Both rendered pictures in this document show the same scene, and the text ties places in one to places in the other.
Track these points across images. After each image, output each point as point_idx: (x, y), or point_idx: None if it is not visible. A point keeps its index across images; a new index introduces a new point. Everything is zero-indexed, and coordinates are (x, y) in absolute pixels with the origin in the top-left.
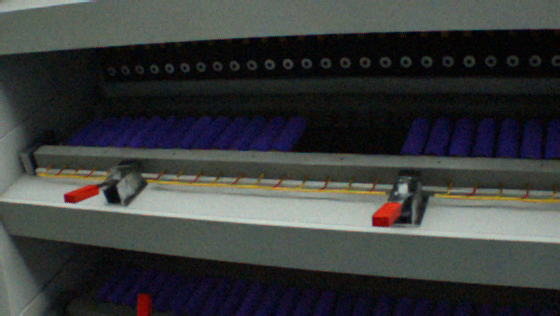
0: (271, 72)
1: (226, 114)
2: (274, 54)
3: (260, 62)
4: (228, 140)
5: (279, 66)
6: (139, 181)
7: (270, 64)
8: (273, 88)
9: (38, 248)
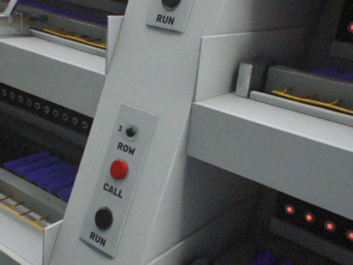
0: (4, 97)
1: None
2: (7, 86)
3: (0, 89)
4: None
5: (8, 95)
6: None
7: (3, 92)
8: (1, 107)
9: None
